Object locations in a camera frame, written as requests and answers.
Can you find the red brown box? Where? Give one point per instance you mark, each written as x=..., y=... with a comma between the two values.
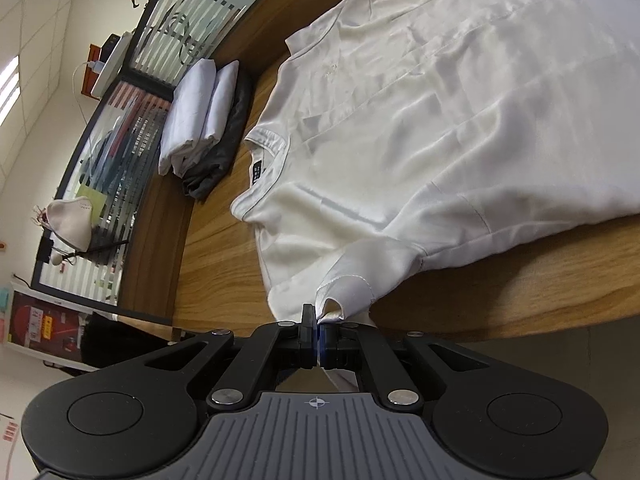
x=92, y=55

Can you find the ceiling light panel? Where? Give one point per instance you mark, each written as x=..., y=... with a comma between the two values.
x=7, y=85

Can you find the cream short-sleeved shirt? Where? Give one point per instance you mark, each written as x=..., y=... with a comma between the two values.
x=425, y=135

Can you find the dark partition post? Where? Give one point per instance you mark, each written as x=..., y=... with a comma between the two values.
x=150, y=17

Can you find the dark grey folded garment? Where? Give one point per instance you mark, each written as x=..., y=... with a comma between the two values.
x=227, y=160

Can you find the green sticky note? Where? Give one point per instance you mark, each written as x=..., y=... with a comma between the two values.
x=95, y=195

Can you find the large white folded cloth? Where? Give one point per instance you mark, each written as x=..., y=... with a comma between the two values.
x=185, y=115

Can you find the striped frosted glass partition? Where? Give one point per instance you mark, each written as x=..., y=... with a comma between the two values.
x=200, y=10
x=115, y=160

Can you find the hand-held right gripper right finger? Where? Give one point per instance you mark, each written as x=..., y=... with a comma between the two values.
x=327, y=350

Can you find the black bulky object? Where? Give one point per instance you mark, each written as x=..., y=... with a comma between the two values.
x=115, y=345

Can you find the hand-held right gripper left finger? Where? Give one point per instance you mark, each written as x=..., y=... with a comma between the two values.
x=307, y=340

